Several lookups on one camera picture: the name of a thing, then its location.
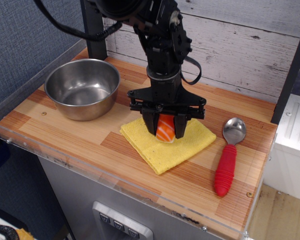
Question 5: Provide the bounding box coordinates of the yellow folded cloth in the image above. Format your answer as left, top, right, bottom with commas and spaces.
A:
120, 118, 217, 175

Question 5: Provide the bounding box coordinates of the black flat cable loop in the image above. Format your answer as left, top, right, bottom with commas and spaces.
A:
180, 55, 203, 86

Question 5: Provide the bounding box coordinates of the silver dispenser button panel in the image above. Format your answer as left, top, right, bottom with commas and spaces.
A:
92, 201, 154, 240

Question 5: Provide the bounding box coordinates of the dark right frame post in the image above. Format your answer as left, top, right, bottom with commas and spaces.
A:
270, 40, 300, 125

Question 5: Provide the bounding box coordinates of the red handled metal spoon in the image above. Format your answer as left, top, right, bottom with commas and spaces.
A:
214, 117, 246, 197

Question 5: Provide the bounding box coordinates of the dark frame post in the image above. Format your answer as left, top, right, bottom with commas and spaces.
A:
270, 40, 300, 125
80, 0, 108, 60

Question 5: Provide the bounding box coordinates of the black yellow cable bundle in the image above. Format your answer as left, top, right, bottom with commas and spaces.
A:
0, 209, 38, 240

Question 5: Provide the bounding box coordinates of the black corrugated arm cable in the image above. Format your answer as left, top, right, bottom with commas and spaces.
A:
32, 0, 123, 41

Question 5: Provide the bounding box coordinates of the clear acrylic table guard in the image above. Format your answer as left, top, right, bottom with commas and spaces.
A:
0, 36, 278, 240

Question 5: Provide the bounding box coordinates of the white aluminium box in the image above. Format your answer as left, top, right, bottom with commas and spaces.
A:
263, 94, 300, 199

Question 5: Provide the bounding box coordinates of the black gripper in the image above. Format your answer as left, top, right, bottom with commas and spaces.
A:
127, 75, 207, 139

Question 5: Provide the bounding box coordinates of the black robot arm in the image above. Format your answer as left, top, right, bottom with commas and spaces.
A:
91, 0, 207, 139

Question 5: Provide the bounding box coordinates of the stainless steel bowl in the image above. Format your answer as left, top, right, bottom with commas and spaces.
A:
44, 58, 121, 121

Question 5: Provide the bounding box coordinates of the dark left frame post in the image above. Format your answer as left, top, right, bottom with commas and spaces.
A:
80, 0, 108, 60

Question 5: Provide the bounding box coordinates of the orange white salmon sushi toy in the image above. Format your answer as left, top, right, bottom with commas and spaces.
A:
155, 114, 176, 144

